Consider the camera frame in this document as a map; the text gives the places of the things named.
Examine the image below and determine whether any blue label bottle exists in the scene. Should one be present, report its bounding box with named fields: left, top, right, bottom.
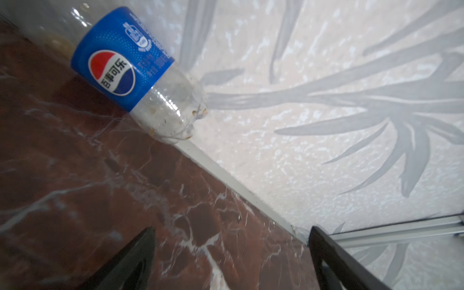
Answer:
left=18, top=1, right=207, bottom=144

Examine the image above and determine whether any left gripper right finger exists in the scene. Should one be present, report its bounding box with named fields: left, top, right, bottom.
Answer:
left=308, top=226, right=389, bottom=290

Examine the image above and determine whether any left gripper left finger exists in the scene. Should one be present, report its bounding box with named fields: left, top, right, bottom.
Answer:
left=77, top=227, right=156, bottom=290

